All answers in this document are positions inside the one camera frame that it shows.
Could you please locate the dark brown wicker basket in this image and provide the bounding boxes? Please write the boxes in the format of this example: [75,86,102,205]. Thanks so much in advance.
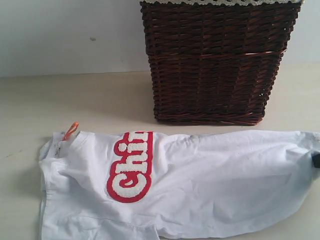
[139,2,302,126]

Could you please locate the white t-shirt red lettering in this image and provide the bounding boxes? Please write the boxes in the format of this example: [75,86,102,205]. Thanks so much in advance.
[39,130,320,240]

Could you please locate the orange perforated strap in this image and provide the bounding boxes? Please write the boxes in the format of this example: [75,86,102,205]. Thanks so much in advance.
[62,121,80,142]

